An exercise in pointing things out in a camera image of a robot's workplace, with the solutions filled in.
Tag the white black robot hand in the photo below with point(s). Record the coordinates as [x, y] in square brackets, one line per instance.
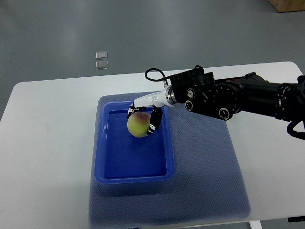
[153, 104]

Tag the green pink peach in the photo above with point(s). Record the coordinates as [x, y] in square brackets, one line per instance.
[138, 124]

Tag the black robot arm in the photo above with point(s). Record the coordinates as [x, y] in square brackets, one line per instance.
[200, 93]

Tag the lower metal floor plate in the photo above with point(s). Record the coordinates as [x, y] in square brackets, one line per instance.
[101, 65]

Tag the metal floor plate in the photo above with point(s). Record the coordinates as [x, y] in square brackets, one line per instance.
[101, 55]
[101, 65]

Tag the upper metal floor plate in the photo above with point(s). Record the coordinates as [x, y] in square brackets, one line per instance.
[101, 55]

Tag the blue plastic tray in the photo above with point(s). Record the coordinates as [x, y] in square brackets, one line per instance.
[122, 158]

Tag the blue textured mat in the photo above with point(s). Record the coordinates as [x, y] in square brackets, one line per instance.
[207, 184]

